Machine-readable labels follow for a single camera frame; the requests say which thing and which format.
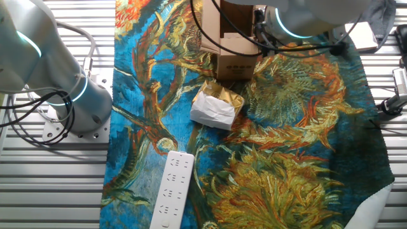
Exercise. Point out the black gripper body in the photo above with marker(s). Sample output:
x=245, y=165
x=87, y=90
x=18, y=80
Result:
x=262, y=23

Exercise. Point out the brown cardboard box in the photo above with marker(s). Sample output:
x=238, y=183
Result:
x=237, y=66

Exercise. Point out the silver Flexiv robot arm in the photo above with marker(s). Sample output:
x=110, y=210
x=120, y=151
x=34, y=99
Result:
x=31, y=63

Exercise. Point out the white flat box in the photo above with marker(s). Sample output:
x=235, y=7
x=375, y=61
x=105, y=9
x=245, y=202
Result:
x=364, y=36

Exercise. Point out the gold and white tissue pack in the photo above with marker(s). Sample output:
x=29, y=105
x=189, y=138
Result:
x=213, y=111

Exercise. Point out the grey cloth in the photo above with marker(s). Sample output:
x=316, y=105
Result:
x=381, y=16

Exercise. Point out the sunflower painting cloth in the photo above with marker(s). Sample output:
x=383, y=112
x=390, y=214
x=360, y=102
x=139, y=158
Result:
x=286, y=159

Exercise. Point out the black rounded device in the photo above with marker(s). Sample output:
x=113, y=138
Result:
x=402, y=41

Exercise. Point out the white power strip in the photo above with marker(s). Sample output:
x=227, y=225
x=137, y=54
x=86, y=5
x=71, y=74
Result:
x=173, y=191

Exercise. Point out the silver exterior camera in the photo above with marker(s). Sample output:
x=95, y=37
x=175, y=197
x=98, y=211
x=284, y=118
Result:
x=401, y=81

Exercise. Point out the grey camera clamp mount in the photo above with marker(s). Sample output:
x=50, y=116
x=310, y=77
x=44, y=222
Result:
x=394, y=103

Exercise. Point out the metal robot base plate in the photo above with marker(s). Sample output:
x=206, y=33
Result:
x=95, y=135

